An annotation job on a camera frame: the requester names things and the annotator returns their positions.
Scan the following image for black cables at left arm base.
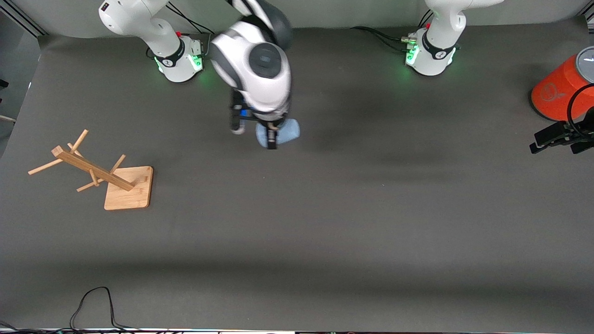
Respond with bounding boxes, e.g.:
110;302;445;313
349;8;434;52

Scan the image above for aluminium frame profile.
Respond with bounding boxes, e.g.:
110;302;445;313
0;0;48;39

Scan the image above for wooden cup rack with pegs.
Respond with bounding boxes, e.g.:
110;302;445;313
27;129;154;211

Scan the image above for black cable loop at left gripper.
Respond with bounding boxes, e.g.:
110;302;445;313
567;83;594;139

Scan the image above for black cables at right arm base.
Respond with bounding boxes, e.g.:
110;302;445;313
165;1;215;37

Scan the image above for orange cylinder with grey cap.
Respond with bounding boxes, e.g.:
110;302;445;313
531;45;594;122

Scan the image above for black cable on table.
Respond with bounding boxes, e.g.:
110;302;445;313
70;286;142;333

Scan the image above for light blue cup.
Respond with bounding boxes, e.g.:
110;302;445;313
256;118;301;149

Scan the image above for black cables at arm base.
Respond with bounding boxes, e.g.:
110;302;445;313
349;8;434;52
165;1;215;37

